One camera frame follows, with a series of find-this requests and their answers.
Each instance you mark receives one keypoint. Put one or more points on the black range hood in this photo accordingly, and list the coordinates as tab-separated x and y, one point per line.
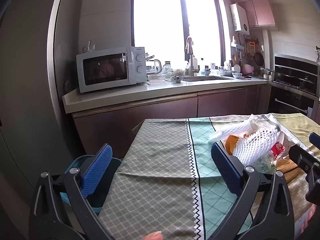
295	63

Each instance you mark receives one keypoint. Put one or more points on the grey refrigerator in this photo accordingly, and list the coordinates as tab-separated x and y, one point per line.
25	80

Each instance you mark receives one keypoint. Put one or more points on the small white rack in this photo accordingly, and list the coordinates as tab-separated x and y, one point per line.
89	47

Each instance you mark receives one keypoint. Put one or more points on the black pot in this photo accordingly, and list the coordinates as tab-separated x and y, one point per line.
307	83

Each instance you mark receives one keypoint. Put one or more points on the white water heater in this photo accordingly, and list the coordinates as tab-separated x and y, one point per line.
240	18

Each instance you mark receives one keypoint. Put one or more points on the gold snack wrapper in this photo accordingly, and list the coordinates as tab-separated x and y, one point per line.
290	170

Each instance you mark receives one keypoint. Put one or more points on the red snack wrapper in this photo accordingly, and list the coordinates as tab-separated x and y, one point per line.
277	150

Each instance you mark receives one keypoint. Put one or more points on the clear electric kettle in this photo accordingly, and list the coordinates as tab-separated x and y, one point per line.
156	66

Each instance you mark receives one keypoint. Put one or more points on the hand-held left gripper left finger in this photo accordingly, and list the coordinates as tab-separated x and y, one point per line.
98	170

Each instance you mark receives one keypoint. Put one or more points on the steel faucet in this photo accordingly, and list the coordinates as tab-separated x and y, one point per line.
191	65

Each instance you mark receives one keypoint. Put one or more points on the dark hanging cloth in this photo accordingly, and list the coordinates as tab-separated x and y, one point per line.
189	45

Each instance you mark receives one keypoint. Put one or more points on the clear plastic bottle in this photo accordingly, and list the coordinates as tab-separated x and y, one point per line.
262	163

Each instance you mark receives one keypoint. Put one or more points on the pink base cabinet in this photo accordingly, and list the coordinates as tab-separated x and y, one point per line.
150	112

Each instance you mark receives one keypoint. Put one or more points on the pink wall cabinet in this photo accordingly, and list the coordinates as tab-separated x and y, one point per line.
260	12

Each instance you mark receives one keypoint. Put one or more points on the person's right hand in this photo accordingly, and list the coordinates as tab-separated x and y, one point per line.
310	217

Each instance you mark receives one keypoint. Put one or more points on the person's left hand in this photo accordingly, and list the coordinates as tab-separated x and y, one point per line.
153	235

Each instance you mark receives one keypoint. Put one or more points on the pink pot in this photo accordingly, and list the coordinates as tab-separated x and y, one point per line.
247	69

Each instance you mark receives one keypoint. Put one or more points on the white foam fruit net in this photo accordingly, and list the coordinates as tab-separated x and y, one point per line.
225	132
255	142

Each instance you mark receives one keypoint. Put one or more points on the glass food container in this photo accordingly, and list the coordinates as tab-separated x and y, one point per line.
156	78

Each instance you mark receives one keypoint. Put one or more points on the blue and white bowl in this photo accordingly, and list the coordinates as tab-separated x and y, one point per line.
236	75
177	79

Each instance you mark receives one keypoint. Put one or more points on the hanging frying pan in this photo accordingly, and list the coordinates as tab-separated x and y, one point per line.
259	58

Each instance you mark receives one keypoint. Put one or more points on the patterned tablecloth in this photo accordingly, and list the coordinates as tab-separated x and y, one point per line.
155	167

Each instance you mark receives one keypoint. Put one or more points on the blue plastic bin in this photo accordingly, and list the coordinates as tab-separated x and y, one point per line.
75	162

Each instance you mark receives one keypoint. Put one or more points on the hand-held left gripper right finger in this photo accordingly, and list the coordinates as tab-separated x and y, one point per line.
225	165

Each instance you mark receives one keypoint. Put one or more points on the black built-in oven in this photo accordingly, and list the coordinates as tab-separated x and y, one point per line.
290	102

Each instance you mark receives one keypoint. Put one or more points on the white microwave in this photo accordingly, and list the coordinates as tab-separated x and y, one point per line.
107	70

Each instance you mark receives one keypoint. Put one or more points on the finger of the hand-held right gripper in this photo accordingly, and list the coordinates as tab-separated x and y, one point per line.
300	156
314	138

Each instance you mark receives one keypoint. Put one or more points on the black wok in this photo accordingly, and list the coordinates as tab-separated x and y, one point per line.
286	78

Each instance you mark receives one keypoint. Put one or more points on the kitchen window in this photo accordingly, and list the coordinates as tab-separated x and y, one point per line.
157	30

